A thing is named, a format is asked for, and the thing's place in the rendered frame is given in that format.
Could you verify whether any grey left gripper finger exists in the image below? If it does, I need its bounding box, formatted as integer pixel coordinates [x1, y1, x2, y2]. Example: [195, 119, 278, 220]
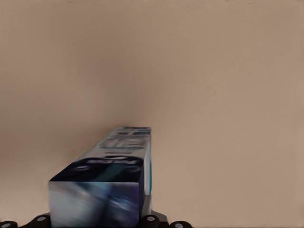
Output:
[141, 194, 168, 223]

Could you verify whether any blue and white toothpaste box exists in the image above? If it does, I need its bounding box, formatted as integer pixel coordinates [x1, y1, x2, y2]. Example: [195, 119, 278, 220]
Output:
[48, 126, 152, 228]

